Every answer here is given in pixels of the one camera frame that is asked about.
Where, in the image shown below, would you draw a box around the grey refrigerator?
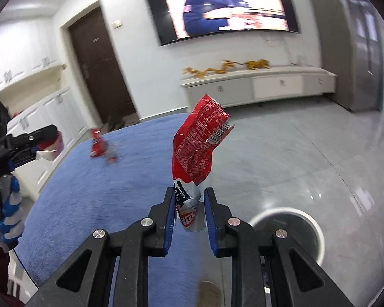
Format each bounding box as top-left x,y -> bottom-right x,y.
303,0 -> 384,113

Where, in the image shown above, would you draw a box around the wall-mounted television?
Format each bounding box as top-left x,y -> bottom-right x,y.
140,0 -> 300,46

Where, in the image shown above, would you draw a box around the small red crumpled wrapper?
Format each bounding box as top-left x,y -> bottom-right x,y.
89,127 -> 119,164

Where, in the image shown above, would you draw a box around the red snack packet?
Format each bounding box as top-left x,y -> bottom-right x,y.
172,93 -> 235,233

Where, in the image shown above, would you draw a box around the blue fleece blanket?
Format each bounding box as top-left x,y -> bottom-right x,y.
14,112 -> 219,307

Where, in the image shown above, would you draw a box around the grey white-rimmed trash bin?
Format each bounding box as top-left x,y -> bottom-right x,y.
249,207 -> 326,265

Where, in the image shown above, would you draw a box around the white wall cabinets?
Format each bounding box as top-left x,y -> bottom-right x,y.
0,15 -> 91,199

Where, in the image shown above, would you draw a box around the white television cabinet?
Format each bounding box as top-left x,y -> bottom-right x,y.
180,65 -> 337,111

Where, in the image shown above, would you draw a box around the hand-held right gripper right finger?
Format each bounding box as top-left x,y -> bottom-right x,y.
204,187 -> 356,307

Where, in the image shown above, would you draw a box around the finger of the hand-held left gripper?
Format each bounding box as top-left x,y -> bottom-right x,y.
11,149 -> 40,168
6,124 -> 59,149

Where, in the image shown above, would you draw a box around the dark brown door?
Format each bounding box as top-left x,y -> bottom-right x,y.
67,6 -> 138,124

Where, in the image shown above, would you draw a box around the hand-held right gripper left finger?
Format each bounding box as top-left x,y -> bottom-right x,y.
30,187 -> 176,307

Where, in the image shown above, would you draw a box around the pair of dark shoes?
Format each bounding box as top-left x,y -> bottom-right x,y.
104,119 -> 130,130

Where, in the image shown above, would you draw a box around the yellow tiger figurine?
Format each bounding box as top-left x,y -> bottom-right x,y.
244,59 -> 271,70

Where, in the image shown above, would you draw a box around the golden dragon figurine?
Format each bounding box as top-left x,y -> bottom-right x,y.
183,66 -> 212,80
220,59 -> 241,73

